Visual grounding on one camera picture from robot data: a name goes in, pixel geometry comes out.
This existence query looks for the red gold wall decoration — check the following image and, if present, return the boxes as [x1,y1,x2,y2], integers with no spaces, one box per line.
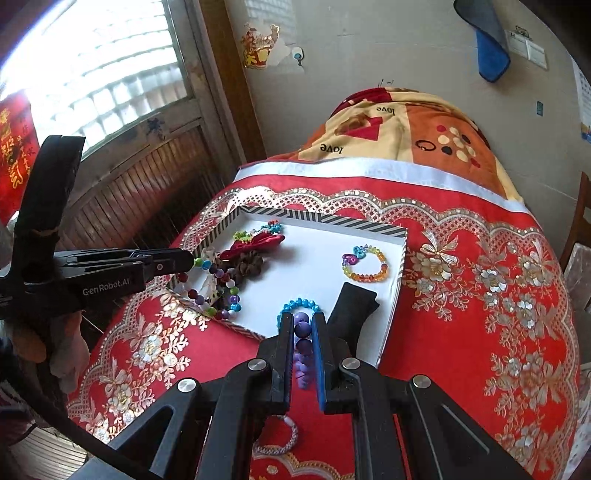
[240,23,282,70]

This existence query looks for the black cable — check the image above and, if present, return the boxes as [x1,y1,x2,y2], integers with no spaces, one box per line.
[0,364,153,472]

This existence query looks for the brown scrunchie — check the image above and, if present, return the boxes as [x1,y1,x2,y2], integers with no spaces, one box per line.
[231,254,265,278]

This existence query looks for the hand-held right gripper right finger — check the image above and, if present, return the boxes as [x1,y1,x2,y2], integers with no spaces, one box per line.
[311,311,532,480]

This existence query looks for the red banner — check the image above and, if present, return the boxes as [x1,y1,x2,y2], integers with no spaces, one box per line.
[0,90,40,222]

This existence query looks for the multicolour large bead bracelet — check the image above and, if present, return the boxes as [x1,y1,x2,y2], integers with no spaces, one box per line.
[175,257,243,321]

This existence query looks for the wall poster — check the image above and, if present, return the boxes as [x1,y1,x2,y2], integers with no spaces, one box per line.
[573,55,591,144]

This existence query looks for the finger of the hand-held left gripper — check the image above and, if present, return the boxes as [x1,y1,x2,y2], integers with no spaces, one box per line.
[53,248,195,280]

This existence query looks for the wooden chair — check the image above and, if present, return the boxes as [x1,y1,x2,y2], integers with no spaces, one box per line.
[558,171,591,273]

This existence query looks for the rainbow clear bead bracelet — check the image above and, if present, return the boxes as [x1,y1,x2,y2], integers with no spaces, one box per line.
[342,246,389,283]

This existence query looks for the striped cardboard box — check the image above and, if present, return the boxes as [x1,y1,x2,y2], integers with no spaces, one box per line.
[164,205,409,370]

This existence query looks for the printed blanket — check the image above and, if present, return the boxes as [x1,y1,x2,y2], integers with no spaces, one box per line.
[300,88,527,204]

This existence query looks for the blue bead bracelet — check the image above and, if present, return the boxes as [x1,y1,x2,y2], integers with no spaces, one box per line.
[277,298,321,330]

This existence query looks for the window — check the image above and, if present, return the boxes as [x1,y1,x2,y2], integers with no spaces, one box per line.
[0,0,204,153]

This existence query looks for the wooden slatted door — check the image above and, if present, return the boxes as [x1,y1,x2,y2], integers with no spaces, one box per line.
[60,115,245,278]

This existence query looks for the red floral tablecloth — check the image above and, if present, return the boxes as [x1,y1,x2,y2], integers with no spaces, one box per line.
[67,185,583,480]

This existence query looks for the beige lace bow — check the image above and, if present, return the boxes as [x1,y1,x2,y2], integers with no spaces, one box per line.
[201,247,222,305]

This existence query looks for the purple bead bracelet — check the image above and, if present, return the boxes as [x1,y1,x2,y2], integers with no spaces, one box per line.
[293,311,315,391]

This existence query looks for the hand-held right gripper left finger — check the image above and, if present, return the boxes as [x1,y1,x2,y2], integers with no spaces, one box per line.
[106,311,296,480]

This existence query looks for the cross bead bracelet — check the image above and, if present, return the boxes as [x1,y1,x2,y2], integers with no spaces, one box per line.
[232,220,283,243]

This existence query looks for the red velvet scrunchie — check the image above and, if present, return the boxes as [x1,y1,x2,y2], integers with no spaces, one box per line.
[219,232,287,261]

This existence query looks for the blue cloth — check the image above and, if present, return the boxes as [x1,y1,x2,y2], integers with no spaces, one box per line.
[453,0,511,84]

